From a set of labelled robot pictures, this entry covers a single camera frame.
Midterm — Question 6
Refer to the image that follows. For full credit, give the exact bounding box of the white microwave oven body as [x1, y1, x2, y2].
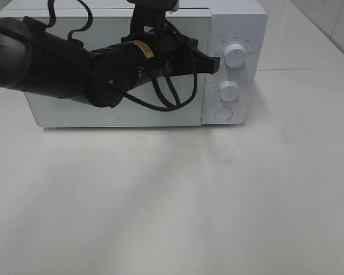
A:
[0, 1, 268, 127]

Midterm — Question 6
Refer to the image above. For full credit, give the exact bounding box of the white round door button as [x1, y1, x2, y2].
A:
[215, 107, 233, 121]

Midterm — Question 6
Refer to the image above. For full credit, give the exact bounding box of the white microwave door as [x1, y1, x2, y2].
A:
[14, 17, 207, 128]

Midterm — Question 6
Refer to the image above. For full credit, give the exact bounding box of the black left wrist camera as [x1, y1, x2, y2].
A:
[128, 0, 179, 34]

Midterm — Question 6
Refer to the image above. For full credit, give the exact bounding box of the white microwave knob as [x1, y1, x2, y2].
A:
[222, 41, 247, 68]
[219, 81, 240, 102]

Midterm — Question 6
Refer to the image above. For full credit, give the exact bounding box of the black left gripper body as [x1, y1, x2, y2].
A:
[120, 28, 198, 78]

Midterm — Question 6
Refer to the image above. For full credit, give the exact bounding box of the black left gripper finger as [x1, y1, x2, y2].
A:
[193, 49, 221, 74]

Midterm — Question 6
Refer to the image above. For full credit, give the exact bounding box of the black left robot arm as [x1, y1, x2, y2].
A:
[0, 17, 220, 112]

